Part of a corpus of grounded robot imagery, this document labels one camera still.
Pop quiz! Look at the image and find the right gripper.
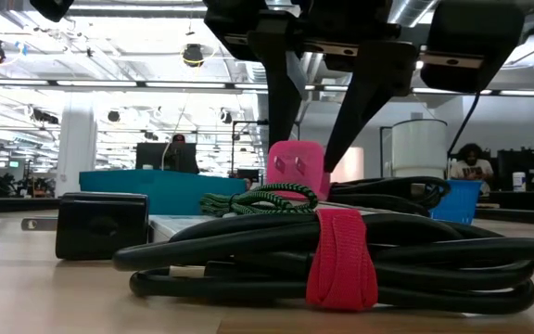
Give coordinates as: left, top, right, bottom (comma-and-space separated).
204, 0, 526, 173

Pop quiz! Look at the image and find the pink charger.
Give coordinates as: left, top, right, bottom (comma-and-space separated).
266, 140, 333, 202

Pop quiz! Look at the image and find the green braided cable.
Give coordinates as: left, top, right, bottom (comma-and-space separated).
199, 182, 320, 218

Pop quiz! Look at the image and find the black cable with red strap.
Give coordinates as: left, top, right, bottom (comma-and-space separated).
111, 208, 534, 315

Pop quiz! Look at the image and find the black charger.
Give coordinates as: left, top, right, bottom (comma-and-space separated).
20, 191, 150, 262

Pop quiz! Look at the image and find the teal plastic bin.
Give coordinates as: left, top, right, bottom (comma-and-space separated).
79, 169, 248, 218

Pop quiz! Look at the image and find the white cylindrical container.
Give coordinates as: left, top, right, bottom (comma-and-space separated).
379, 119, 449, 182

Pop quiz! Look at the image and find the person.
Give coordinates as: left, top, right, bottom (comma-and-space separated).
450, 142, 495, 194
162, 133, 201, 175

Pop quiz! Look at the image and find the blue plastic basket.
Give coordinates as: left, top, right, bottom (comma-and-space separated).
428, 179, 484, 226

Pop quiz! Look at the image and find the black background monitor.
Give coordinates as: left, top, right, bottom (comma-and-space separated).
135, 142, 198, 175

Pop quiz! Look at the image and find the white canister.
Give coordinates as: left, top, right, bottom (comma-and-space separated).
511, 172, 528, 193

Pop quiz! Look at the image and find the ceiling light strip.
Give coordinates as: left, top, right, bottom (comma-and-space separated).
0, 78, 534, 97

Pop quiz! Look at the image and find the white building column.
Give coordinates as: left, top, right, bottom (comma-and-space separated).
56, 95, 97, 199

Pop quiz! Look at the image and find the black background stand frame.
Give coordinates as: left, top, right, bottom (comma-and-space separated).
231, 119, 301, 180

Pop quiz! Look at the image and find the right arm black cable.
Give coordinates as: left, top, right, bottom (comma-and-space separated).
446, 91, 481, 157

